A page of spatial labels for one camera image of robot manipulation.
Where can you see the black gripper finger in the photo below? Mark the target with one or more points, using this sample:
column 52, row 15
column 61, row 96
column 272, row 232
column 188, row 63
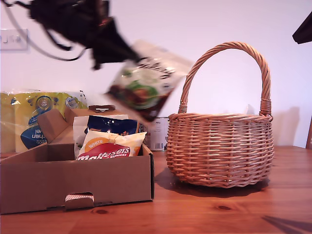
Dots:
column 109, row 46

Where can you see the white Galaxy egg bag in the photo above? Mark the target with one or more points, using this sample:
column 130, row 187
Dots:
column 146, row 95

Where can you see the blue Terry's orange bag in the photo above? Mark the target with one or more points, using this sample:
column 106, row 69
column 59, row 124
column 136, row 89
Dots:
column 109, row 124

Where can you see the red yellow Maltesers bag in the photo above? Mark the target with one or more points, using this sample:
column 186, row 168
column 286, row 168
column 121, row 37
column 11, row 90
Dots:
column 109, row 146

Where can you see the brown cardboard box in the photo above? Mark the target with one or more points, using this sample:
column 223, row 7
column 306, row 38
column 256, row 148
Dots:
column 73, row 180

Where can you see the woven wicker basket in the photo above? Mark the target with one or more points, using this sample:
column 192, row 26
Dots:
column 219, row 151

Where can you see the tin can white label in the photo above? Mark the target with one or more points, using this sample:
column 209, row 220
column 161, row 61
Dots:
column 159, row 136

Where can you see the yellow kitchen towel pack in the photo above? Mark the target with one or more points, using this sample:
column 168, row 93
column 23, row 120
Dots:
column 29, row 117

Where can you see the brown wooden furniture piece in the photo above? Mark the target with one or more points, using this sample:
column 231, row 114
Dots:
column 309, row 136

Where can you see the white wall light switch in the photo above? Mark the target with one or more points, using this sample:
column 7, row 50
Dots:
column 14, row 40

